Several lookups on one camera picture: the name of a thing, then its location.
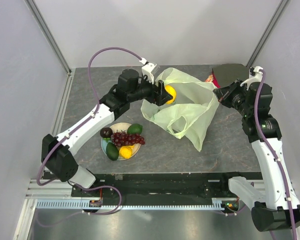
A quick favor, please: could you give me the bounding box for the cream and blue plate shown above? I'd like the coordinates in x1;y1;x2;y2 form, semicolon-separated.
99;122;145;161

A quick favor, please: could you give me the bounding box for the front aluminium extrusion frame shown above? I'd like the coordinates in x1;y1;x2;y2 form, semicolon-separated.
12;179;76;240

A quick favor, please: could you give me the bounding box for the grey slotted cable duct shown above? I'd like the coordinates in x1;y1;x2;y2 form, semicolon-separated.
35;198;226;211

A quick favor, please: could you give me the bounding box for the left aluminium frame rail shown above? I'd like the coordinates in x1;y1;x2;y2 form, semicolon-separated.
24;0;75;178

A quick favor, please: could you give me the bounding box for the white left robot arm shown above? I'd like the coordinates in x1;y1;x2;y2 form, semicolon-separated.
37;69;176;197

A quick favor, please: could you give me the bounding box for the red grape bunch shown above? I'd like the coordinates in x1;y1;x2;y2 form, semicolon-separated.
110;131;146;147

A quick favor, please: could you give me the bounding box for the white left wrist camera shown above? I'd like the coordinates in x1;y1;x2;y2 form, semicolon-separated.
139;57;160;85

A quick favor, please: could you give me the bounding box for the yellow crumpled fruit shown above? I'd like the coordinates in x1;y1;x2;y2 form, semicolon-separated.
119;145;134;159

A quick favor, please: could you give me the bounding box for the red cloth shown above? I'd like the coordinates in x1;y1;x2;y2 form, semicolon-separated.
212;75;220;88

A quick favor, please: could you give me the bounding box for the green lime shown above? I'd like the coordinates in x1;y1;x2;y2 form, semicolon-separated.
127;123;143;135

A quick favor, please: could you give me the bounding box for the light green plastic bag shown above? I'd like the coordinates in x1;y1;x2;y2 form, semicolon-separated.
140;67;219;152

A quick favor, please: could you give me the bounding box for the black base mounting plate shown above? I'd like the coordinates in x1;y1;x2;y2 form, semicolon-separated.
70;172;263;201

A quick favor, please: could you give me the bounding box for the dark green avocado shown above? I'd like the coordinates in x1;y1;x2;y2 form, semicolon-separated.
106;142;119;161

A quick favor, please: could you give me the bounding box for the aluminium frame rail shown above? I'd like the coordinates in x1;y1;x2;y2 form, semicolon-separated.
24;0;75;178
245;0;291;68

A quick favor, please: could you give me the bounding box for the right aluminium frame rail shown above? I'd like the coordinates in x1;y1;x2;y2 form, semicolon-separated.
245;0;291;68

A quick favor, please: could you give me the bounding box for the olive green cloth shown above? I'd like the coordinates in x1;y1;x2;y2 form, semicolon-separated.
211;63;250;88

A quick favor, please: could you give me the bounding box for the dark purple mangosteen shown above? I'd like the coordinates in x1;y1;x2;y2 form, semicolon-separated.
99;127;113;139

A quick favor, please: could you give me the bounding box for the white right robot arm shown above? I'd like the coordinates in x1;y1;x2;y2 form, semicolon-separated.
213;80;300;232

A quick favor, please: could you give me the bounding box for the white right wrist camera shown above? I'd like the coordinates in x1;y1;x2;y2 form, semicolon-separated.
240;66;264;90

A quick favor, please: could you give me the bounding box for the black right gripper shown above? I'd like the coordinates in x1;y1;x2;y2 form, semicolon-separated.
214;78;253;117

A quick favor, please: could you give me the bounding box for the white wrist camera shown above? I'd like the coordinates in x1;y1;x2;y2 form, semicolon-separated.
139;57;160;85
240;66;264;90

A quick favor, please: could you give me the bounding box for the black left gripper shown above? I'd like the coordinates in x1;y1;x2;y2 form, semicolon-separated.
128;73;173;107

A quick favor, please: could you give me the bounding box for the floral patterned cloth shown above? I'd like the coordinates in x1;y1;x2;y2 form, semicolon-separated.
205;74;214;82

